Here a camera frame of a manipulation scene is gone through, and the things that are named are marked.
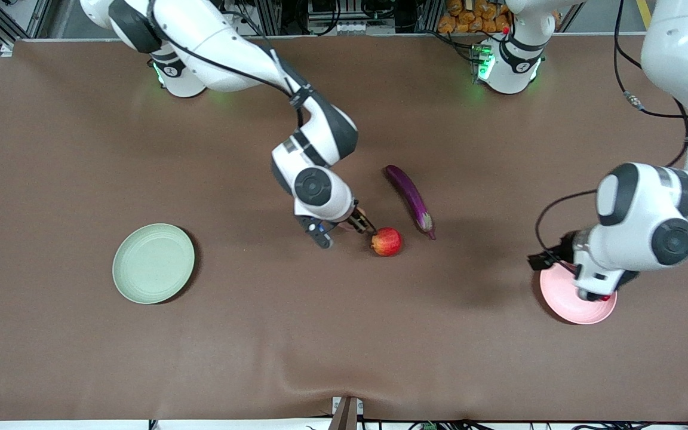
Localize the red apple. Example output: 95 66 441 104
370 227 403 257

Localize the purple eggplant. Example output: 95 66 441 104
385 165 437 241

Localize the pink round plate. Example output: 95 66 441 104
539 263 618 325

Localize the brown table cover cloth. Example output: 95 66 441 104
0 35 688 422

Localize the grey electronics box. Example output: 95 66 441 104
307 0 370 35

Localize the pale green round plate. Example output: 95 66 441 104
112 223 195 305

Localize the bag of orange snacks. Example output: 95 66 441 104
438 0 512 34

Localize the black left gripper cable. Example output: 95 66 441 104
535 0 688 263

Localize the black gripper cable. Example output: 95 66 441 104
147 0 309 129
535 0 688 263

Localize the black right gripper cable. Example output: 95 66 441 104
147 0 309 129

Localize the metal table edge bracket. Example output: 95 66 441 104
331 396 364 430

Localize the aluminium frame strut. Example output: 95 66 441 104
0 0 52 57

